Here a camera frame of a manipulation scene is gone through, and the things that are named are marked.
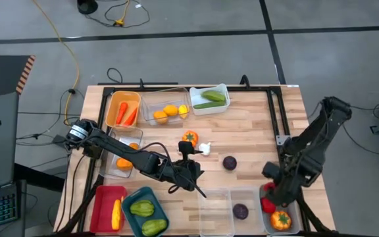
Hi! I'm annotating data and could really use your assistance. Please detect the white garlic bulb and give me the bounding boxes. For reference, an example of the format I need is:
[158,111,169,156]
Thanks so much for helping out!
[198,142,213,157]

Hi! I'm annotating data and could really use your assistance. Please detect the long yellow cable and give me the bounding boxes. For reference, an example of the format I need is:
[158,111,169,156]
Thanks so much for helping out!
[32,0,80,123]

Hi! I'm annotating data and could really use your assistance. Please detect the green chayote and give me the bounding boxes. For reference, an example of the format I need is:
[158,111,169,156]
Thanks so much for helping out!
[141,218,168,237]

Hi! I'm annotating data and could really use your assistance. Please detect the dark green cucumber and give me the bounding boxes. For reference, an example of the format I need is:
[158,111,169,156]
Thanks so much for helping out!
[193,101,226,110]

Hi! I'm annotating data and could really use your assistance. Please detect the teal plastic basket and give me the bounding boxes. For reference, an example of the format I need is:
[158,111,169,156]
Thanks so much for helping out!
[121,186,171,237]

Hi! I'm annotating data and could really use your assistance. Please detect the orange bell pepper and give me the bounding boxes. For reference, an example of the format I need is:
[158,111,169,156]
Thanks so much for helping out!
[181,130,199,148]

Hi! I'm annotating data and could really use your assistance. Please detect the yellow-orange citrus fruit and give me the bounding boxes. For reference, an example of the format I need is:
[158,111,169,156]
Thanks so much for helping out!
[153,110,169,125]

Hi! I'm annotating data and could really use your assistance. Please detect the black round floor object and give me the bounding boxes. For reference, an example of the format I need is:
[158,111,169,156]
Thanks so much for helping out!
[76,0,99,15]

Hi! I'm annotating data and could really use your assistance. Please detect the black metal table frame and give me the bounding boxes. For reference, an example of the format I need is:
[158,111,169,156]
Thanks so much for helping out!
[53,74,337,237]

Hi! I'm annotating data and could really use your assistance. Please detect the black floor cable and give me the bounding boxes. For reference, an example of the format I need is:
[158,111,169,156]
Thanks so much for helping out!
[106,67,124,85]
[16,88,85,141]
[84,0,151,29]
[342,105,379,157]

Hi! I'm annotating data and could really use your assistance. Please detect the orange carrot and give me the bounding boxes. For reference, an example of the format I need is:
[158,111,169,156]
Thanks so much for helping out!
[123,107,139,127]
[116,101,129,125]

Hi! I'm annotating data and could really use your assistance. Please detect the long yellow vegetable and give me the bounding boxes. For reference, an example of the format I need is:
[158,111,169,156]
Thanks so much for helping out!
[111,196,124,231]

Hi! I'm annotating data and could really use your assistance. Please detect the dark purple round fruit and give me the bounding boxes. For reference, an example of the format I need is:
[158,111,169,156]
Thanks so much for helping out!
[222,155,238,171]
[232,203,249,221]

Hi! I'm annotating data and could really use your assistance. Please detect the red plastic basket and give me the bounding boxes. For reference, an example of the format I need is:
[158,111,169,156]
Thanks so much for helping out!
[89,184,129,234]

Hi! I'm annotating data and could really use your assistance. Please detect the orange plastic basket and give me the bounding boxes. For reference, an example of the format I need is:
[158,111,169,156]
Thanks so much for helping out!
[105,90,142,129]

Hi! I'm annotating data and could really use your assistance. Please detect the grey translucent plastic bin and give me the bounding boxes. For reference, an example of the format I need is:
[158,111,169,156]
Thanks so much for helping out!
[259,182,301,236]

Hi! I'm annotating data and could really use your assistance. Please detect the orange persimmon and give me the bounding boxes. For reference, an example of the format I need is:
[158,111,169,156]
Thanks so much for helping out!
[116,157,134,171]

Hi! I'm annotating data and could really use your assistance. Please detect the light green cucumber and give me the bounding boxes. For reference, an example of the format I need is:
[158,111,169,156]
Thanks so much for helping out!
[201,90,226,103]

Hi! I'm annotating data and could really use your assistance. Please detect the black hazard-striped mat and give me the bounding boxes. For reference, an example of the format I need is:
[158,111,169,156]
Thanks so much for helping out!
[0,54,37,101]

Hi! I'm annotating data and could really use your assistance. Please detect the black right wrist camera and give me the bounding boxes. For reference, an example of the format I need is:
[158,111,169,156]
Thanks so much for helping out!
[261,161,283,182]

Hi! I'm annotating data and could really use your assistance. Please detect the yellow plug cable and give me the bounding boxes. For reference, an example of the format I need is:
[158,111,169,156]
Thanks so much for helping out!
[113,0,132,28]

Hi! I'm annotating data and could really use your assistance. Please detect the silver frame bracket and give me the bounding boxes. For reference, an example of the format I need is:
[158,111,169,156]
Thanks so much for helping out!
[276,134,291,147]

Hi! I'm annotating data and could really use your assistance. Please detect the clear plastic bin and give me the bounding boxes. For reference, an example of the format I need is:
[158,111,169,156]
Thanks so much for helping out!
[198,187,236,237]
[230,185,265,235]
[141,87,192,126]
[99,126,144,180]

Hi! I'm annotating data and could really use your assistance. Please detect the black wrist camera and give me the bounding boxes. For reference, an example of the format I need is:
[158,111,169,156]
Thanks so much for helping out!
[178,140,196,163]
[261,161,283,182]

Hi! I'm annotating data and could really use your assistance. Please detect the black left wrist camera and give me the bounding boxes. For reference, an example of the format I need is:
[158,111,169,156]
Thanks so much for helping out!
[178,140,196,163]

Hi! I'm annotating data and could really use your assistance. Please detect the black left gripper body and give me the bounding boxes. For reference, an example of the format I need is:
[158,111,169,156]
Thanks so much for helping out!
[159,159,205,192]

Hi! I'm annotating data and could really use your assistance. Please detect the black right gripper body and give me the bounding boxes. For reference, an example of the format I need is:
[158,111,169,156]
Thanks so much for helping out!
[270,179,301,208]

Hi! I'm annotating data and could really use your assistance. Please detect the white plastic basket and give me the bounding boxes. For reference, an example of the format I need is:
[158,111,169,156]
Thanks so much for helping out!
[189,83,232,117]

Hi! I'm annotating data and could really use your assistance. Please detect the plain red round fruit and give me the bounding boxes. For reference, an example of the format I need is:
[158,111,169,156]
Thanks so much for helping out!
[260,197,277,215]

